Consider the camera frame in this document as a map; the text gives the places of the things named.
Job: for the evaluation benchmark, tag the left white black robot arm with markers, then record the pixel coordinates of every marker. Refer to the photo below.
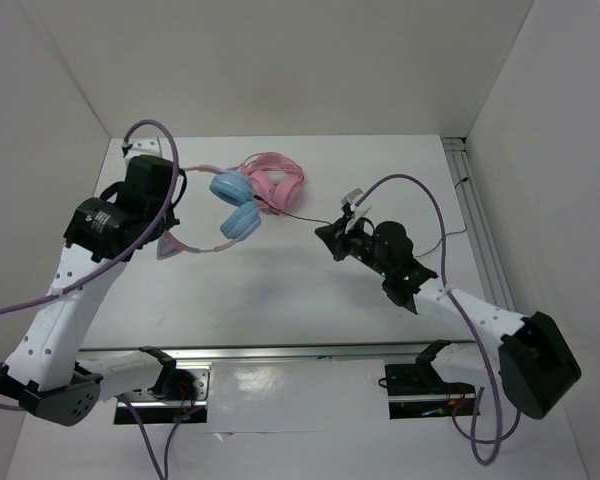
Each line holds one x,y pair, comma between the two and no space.
44,374

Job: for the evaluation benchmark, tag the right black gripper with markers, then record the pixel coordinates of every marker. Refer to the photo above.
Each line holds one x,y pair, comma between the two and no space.
337,245

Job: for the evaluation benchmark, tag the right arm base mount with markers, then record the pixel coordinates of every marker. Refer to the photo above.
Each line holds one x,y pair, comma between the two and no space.
416,391

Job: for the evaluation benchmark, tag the aluminium rail right edge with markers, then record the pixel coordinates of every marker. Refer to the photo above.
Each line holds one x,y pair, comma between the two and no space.
490,268

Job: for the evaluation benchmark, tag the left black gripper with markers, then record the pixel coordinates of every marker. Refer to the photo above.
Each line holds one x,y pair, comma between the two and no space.
172,217

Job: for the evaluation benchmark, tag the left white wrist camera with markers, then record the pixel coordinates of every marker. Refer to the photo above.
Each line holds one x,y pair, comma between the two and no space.
141,146

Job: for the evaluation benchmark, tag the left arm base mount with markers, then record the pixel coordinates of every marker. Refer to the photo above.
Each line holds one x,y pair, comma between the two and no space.
180,387

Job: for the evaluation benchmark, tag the pink headphones with wrapped cable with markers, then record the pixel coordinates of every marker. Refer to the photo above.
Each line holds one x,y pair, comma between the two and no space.
276,179

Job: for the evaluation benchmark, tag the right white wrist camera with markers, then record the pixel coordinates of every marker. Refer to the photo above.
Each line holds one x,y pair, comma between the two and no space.
353,207

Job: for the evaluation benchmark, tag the aluminium rail front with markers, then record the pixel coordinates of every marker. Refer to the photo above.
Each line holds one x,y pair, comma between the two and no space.
280,353

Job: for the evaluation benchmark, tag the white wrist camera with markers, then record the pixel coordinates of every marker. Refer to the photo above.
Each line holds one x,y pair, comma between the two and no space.
353,207
141,146

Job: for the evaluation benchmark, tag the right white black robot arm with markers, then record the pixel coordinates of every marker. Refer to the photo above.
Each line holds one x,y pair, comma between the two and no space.
534,363

